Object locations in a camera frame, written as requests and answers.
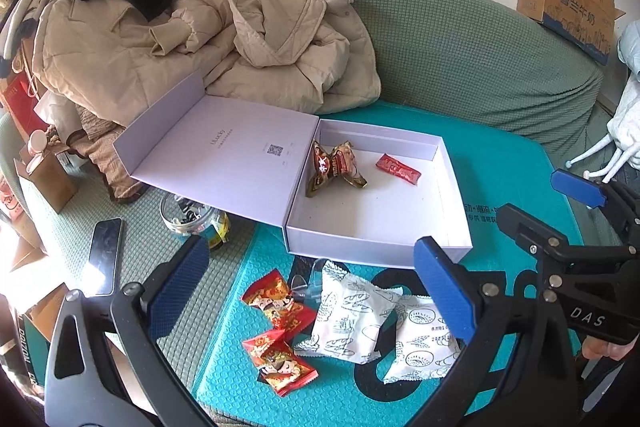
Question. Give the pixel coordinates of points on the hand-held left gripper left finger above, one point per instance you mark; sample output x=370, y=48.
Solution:
x=175, y=289

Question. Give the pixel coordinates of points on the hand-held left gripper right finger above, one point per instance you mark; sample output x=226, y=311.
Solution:
x=445, y=289

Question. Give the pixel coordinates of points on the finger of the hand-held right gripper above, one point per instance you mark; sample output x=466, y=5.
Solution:
x=575, y=187
x=525, y=227

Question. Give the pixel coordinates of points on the white round print snack packet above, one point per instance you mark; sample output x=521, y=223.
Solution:
x=425, y=349

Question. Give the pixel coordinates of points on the red figure print snack packet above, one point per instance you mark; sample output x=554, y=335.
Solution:
x=277, y=302
x=282, y=364

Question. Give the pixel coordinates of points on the white baguette print snack packet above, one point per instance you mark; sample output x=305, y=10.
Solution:
x=345, y=322

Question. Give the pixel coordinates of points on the small red sachet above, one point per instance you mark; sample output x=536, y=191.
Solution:
x=397, y=168

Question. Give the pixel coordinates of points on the white gift box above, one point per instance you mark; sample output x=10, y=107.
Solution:
x=225, y=167

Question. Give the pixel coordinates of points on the brown snack packet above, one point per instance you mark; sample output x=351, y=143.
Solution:
x=335, y=164

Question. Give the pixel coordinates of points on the person's right hand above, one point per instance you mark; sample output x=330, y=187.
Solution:
x=607, y=349

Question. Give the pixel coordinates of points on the glass jar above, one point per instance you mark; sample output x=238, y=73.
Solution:
x=185, y=217

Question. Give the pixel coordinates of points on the teal bubble mat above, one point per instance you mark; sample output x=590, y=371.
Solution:
x=500, y=157

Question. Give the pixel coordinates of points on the black smartphone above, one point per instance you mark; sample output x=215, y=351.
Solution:
x=104, y=252

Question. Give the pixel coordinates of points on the white plastic rack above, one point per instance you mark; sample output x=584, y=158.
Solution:
x=625, y=122

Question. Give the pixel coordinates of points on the clear plastic clip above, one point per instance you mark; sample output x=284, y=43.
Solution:
x=304, y=284

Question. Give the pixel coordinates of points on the flat cardboard pieces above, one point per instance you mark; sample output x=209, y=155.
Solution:
x=45, y=312

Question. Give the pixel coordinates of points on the pale plastic bag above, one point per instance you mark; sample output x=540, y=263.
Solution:
x=631, y=47

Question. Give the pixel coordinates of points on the teal printed box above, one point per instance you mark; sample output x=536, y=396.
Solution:
x=35, y=352

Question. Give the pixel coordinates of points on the brown knit blanket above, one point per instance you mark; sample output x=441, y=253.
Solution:
x=100, y=152

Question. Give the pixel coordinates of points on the brown paper box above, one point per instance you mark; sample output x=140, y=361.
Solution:
x=47, y=187

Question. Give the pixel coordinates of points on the printed cardboard box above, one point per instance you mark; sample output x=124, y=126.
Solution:
x=575, y=2

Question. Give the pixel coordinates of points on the green covered sofa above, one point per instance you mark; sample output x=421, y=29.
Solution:
x=450, y=47

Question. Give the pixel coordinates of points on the white bottle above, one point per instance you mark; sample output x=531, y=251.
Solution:
x=37, y=147

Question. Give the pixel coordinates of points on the beige padded coat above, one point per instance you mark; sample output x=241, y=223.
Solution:
x=150, y=57

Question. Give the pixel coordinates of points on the red paper bag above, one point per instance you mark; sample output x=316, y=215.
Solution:
x=17, y=102

